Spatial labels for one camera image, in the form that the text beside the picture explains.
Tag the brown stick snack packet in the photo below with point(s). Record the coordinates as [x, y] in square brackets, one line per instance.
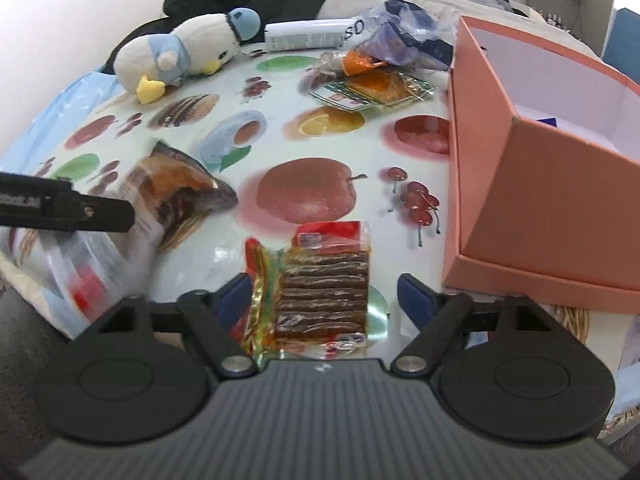
[325, 290]

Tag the blue chair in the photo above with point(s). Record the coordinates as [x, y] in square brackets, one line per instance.
[625, 45]

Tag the crumpled blue white plastic bag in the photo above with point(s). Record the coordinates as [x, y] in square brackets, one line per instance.
[405, 35]

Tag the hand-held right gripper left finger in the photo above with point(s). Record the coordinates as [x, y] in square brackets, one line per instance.
[237, 292]

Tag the small orange snack packet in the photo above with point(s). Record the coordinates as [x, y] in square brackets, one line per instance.
[357, 62]

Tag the clear plastic packet red label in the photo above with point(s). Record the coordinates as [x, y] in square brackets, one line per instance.
[85, 280]

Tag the group of small bottles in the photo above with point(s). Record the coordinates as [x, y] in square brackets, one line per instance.
[556, 20]

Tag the blue snack packet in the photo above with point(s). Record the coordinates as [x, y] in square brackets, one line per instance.
[548, 121]

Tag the fruit print cloth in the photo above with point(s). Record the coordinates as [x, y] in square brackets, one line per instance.
[210, 85]

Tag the brown dried snack packet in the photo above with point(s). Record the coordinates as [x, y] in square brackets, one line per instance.
[180, 195]

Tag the grey blanket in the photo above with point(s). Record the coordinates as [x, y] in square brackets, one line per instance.
[350, 2]

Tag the green bordered orange snack packet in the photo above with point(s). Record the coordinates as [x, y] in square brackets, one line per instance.
[375, 87]

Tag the pink cardboard box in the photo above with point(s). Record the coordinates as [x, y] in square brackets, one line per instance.
[540, 210]

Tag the white blue plush penguin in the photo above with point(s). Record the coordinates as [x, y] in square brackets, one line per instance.
[200, 40]

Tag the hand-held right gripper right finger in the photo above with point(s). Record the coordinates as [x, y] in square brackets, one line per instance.
[412, 295]

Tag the white tube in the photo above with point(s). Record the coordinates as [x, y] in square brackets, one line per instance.
[305, 34]

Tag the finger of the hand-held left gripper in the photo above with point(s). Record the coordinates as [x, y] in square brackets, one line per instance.
[105, 215]

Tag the clear packet dark contents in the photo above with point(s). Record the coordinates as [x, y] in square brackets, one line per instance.
[322, 72]

